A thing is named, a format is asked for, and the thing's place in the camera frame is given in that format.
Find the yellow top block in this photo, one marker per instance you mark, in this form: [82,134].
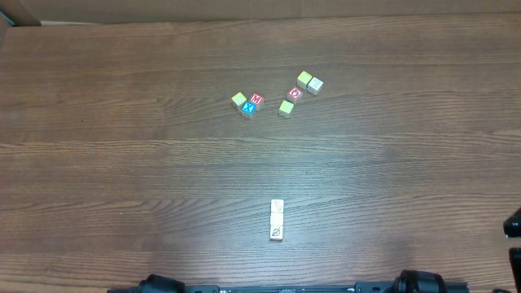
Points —
[276,218]

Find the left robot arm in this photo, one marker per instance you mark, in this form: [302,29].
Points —
[158,284]

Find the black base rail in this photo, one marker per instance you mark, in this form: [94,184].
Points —
[359,287]

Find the yellow block far left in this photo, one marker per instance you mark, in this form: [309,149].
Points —
[238,100]

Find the white block red side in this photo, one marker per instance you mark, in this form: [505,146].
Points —
[277,206]

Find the yellow block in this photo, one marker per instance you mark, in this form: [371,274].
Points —
[238,100]
[303,79]
[276,218]
[285,109]

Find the blue X block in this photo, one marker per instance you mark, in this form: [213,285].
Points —
[248,109]

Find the white block leaf drawing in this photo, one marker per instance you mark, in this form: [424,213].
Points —
[276,233]

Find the yellow block centre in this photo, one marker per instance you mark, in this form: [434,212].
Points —
[285,109]

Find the yellow block upper right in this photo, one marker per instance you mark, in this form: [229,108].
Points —
[303,79]

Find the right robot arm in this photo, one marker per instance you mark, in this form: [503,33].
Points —
[413,281]

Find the red O block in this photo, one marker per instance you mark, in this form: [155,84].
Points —
[294,95]

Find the white block upper right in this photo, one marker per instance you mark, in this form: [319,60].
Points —
[315,86]

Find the red M block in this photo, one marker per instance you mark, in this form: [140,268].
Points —
[257,99]

